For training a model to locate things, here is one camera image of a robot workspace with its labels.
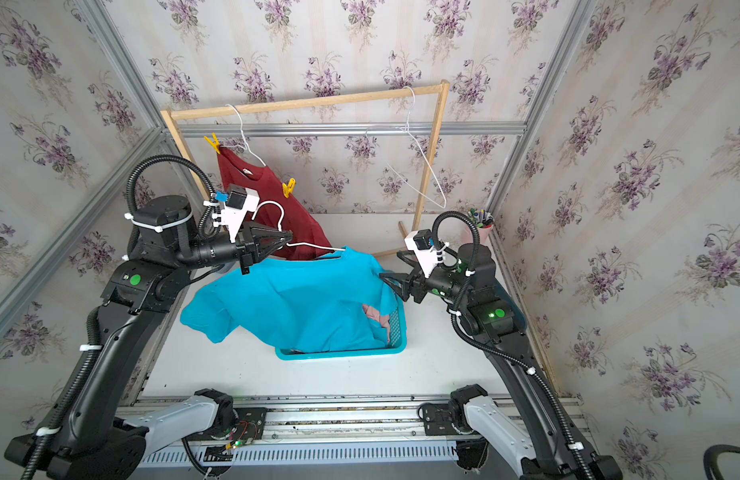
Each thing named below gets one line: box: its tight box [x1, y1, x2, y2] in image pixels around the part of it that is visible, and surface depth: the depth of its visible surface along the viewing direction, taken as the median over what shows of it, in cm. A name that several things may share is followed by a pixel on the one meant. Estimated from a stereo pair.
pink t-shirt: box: [362, 304, 390, 329], surface depth 88 cm
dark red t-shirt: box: [217, 145, 333, 260], surface depth 69 cm
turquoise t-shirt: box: [181, 247, 396, 351], surface depth 69 cm
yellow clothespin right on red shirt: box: [282, 177, 297, 199], surface depth 66 cm
